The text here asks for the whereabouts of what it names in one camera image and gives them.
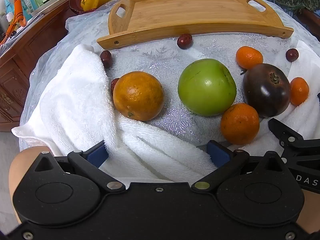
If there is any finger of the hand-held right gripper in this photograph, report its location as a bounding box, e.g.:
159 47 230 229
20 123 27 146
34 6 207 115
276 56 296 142
268 117 320 167

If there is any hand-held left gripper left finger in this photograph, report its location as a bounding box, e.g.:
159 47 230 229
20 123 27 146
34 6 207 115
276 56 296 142
32 140 126 193

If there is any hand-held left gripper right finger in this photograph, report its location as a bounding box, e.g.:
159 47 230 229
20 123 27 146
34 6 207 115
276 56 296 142
191 140 290 193

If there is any small mandarin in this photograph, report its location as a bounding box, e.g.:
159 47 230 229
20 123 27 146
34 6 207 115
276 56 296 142
220 103 260 145
236 46 264 70
290 77 310 106

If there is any dark purple tomato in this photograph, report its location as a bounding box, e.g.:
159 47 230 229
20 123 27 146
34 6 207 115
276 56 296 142
242 63 291 118

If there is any green apple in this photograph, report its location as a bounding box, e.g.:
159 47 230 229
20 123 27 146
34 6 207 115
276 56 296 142
178 58 237 116

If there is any large orange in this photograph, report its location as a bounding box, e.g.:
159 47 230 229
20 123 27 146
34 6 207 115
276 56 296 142
113 71 165 122

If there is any wooden serving tray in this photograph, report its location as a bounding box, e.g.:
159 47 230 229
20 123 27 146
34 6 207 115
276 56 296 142
97 0 294 51

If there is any white terry towel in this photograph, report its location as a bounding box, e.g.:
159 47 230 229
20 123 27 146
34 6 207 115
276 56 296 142
11 44 278 182

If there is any white waffle cloth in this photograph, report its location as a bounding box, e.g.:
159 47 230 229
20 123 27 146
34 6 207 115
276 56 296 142
286 40 320 140

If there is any carved wooden cabinet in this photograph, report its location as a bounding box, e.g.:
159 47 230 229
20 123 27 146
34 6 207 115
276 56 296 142
0 0 78 132

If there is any brown wooden furniture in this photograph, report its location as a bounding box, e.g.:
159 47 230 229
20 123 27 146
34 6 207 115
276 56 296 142
296 7 320 34

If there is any orange stick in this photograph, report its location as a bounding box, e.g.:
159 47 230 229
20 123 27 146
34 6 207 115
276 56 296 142
0 21 19 46

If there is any white plastic tray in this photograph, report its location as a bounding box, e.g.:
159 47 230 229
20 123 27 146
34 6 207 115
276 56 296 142
32 0 75 15

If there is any orange handled tool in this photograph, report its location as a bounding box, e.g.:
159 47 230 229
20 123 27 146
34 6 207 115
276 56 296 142
13 0 27 27

